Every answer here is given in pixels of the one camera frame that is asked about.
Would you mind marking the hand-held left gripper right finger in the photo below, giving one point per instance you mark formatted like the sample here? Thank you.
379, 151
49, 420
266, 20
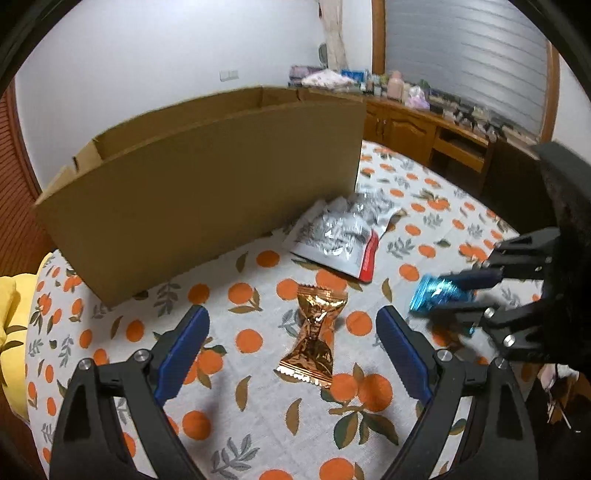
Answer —
406, 355

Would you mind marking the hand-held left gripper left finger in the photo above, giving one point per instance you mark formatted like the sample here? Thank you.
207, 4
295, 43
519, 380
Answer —
182, 355

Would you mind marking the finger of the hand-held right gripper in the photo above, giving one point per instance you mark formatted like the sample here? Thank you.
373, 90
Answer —
521, 249
517, 332

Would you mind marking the blue candy wrapper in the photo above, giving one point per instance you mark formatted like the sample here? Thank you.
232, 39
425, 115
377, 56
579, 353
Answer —
431, 295

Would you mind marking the gold candy wrapper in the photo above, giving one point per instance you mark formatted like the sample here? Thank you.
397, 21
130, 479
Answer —
309, 350

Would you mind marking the cardboard box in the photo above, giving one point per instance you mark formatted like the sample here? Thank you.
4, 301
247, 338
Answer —
207, 194

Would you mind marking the person's right forearm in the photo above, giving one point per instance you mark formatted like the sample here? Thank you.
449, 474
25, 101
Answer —
572, 230

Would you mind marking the orange print cloth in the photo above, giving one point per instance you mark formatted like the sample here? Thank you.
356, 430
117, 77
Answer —
258, 415

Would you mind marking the silver packet red edge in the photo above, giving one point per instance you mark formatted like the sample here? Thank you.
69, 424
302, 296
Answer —
332, 235

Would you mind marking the silver printed snack packet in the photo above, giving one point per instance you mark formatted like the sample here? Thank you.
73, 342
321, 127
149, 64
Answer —
378, 207

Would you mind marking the wooden cabinet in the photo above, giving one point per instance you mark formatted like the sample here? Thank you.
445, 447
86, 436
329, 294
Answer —
406, 129

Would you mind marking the yellow plush toy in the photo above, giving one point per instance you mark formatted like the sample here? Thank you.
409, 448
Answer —
14, 332

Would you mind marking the purple tissue pack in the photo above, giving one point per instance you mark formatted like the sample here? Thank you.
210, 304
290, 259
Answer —
420, 98

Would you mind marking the grey window blind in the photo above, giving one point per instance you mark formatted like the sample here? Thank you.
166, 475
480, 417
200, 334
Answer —
461, 55

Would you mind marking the pink bottle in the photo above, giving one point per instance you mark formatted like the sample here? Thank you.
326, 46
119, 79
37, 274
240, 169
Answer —
395, 85

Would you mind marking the brown louvered wardrobe door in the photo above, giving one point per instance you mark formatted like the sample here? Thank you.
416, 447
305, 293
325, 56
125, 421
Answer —
14, 207

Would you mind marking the blue packets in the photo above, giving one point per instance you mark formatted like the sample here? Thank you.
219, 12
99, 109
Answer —
355, 75

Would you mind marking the folded floral cloth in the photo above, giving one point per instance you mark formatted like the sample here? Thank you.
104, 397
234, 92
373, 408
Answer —
328, 78

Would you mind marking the small white fan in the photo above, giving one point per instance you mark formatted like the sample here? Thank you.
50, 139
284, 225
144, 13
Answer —
323, 53

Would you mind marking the purple bag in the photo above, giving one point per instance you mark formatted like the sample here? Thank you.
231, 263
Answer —
302, 72

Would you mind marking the beige curtain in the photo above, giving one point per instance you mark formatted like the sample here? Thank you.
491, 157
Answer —
332, 32

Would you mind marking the wooden window frame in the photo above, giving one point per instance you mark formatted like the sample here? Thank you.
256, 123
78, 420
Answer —
378, 37

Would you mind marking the white wall switch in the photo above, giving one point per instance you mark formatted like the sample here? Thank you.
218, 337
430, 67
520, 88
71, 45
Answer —
228, 74

